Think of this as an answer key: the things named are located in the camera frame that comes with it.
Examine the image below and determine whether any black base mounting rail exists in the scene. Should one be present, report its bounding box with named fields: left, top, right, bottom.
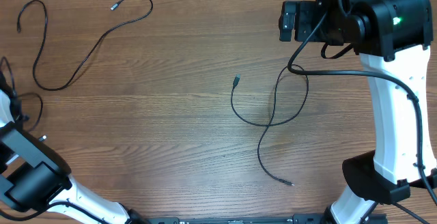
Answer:
left=147, top=214, right=335, bottom=224

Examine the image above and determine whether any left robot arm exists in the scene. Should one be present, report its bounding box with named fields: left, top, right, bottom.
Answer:
left=1, top=78, right=146, bottom=223

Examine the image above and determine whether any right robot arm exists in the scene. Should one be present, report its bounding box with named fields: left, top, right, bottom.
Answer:
left=279, top=0, right=436, bottom=223

